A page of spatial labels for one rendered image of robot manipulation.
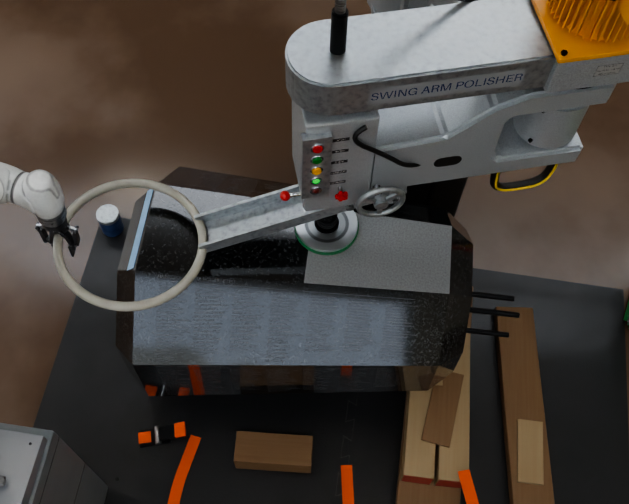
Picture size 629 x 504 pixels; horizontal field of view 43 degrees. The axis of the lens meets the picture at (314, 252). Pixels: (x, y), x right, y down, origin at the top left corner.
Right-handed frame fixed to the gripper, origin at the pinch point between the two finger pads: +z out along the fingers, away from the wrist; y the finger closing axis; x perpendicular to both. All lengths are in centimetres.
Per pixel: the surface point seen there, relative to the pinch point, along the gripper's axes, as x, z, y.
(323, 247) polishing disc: 7, -7, 86
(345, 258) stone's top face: 5, -5, 93
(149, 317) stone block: -16.8, 11.7, 30.0
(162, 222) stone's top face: 13.6, -0.1, 30.2
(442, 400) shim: -20, 57, 141
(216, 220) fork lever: 11, -9, 49
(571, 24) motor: 24, -101, 135
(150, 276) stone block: -6.5, 1.4, 29.5
